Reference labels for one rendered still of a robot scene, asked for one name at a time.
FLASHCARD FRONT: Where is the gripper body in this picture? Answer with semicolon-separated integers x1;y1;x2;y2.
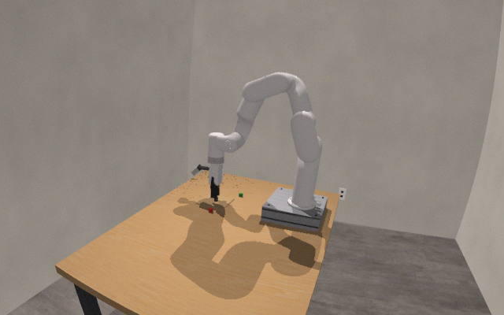
208;162;224;186

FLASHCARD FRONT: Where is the tan mat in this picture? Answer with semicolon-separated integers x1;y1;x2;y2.
196;193;234;210

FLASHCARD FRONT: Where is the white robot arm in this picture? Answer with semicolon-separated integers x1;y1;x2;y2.
208;72;322;210

